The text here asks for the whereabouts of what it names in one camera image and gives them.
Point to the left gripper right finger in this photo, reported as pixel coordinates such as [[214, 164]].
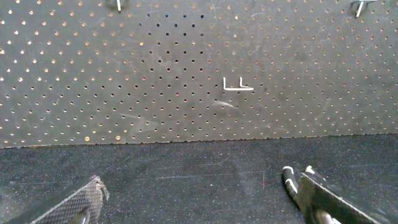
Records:
[[326, 202]]

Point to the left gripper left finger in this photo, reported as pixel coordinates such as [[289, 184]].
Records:
[[77, 202]]

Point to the black pegboard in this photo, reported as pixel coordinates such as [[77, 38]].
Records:
[[93, 77]]

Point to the metal hook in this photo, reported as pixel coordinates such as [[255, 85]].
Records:
[[359, 8], [118, 5], [237, 89]]

